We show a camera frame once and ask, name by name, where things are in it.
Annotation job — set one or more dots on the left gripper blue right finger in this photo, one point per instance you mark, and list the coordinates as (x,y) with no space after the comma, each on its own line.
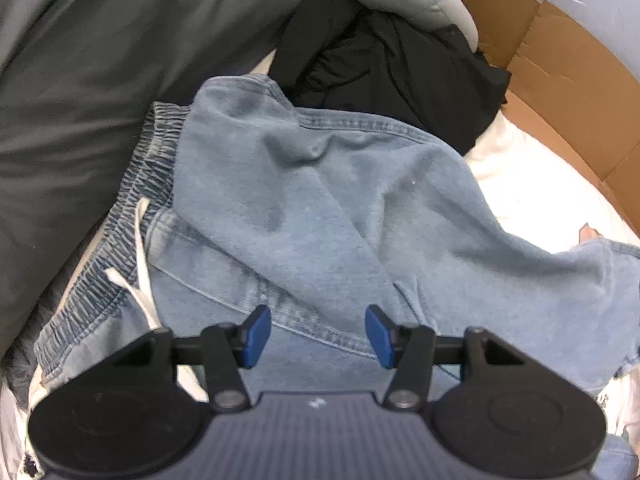
(411,351)

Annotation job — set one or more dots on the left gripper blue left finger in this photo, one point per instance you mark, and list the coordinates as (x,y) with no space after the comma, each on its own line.
(223,350)

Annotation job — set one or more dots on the blue denim pants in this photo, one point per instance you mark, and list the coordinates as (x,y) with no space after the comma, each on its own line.
(503,414)

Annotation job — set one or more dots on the cream bear print bedsheet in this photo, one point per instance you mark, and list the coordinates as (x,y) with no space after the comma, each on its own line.
(540,185)

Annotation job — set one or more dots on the brown cardboard sheet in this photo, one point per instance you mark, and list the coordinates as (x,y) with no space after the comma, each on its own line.
(570,90)

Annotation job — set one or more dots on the black garment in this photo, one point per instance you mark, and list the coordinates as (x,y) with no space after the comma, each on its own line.
(340,55)

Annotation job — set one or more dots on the dark grey pillow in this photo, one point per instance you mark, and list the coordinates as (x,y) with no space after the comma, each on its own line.
(77,77)

